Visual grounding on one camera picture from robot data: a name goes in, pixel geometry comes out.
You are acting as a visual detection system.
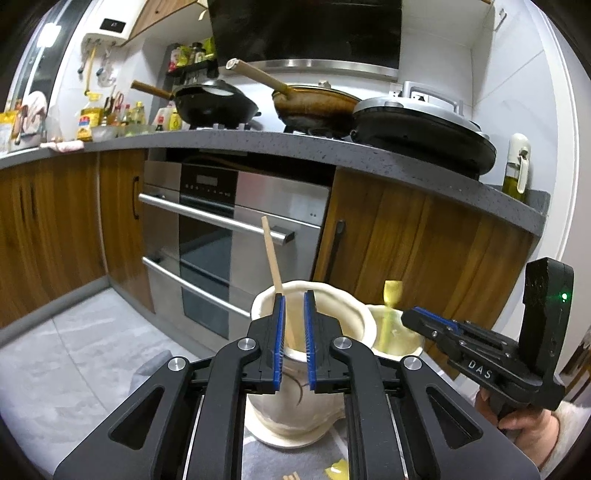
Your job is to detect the kitchen window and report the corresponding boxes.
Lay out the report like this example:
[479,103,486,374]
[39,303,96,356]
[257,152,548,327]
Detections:
[6,0,89,117]

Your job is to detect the black electric griddle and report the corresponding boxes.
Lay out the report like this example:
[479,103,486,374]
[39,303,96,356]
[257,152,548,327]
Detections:
[349,80,498,179]

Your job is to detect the person's right forearm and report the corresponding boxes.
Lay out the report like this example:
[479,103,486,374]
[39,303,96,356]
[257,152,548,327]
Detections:
[540,401,588,477]

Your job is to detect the grey speckled countertop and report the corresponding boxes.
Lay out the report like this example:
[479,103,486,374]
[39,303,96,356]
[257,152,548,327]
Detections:
[0,128,552,237]

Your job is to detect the black wok with wooden handle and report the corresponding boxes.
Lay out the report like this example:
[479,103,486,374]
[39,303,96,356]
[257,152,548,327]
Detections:
[130,79,262,131]

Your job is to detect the large cream ceramic utensil jar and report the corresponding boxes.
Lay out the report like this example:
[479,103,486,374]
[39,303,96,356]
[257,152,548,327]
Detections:
[249,279,378,448]

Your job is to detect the wooden end base cabinet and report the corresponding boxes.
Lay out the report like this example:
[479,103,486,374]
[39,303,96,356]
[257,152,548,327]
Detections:
[313,166,542,385]

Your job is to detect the person's right hand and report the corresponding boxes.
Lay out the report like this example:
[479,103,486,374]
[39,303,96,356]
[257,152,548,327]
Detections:
[475,388,561,468]

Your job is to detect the crumpled dish cloth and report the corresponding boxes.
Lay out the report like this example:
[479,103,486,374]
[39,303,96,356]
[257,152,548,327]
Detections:
[39,139,85,153]

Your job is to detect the long wooden base cabinet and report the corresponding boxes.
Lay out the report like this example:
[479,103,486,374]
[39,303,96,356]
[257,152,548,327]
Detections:
[0,148,156,329]

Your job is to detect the white water heater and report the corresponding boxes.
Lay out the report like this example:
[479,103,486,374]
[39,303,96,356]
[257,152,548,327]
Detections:
[83,18,133,48]

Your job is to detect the yellow plastic utensil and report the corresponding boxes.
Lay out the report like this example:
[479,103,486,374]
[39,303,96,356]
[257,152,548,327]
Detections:
[323,460,352,480]
[382,280,404,344]

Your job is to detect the yellow food packet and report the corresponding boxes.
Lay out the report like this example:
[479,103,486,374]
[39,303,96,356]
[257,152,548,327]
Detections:
[0,111,20,154]

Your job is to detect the shelf of condiment jars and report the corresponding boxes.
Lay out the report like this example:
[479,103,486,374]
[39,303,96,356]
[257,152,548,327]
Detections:
[165,39,221,80]

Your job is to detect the brown frying pan wooden handle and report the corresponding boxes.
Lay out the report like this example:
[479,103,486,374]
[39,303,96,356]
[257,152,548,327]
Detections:
[225,58,363,133]

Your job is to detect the black range hood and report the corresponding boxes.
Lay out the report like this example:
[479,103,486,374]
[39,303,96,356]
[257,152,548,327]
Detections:
[207,0,403,82]

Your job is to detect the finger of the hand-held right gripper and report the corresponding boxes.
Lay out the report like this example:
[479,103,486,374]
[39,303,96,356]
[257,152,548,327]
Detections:
[401,306,521,357]

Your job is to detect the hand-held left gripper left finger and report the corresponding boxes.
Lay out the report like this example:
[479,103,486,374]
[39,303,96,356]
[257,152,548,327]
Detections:
[53,292,285,480]

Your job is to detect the small cream ceramic utensil jar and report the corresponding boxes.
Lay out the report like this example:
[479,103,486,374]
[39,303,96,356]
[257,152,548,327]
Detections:
[367,305,426,363]

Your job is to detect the row of condiment bottles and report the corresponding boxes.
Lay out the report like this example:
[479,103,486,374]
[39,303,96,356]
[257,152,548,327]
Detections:
[76,90,184,142]

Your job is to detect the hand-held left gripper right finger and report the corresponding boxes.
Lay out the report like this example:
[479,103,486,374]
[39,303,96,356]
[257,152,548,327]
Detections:
[302,290,541,480]

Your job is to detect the wooden chopstick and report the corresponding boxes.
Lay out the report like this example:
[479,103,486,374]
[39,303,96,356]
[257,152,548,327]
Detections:
[261,216,299,352]

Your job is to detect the white oil spray bottle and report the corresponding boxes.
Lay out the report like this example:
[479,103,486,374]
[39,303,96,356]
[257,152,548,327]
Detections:
[502,133,532,202]

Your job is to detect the wooden wall cabinet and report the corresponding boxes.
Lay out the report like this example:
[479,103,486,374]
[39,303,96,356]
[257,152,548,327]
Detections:
[124,0,200,48]

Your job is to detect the stainless steel built-in oven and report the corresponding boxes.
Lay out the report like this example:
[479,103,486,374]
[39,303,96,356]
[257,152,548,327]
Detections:
[140,158,336,352]

